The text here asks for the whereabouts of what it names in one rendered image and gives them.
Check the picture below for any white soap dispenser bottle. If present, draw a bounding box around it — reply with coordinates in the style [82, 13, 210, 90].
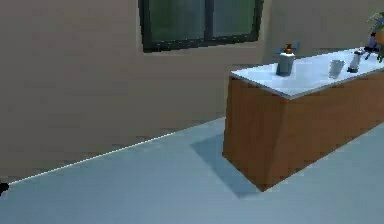
[275, 43, 296, 77]

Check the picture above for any grey cup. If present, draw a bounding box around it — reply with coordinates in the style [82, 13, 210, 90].
[328, 59, 346, 80]

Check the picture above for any black framed window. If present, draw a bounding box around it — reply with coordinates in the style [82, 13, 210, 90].
[138, 0, 265, 54]

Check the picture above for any brown cabinet with white top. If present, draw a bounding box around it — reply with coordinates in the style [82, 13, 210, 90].
[222, 46, 384, 193]

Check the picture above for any grey pepper shaker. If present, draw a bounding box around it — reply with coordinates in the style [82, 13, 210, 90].
[346, 49, 364, 74]

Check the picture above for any green house plant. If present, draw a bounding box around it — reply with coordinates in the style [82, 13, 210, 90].
[363, 11, 384, 63]

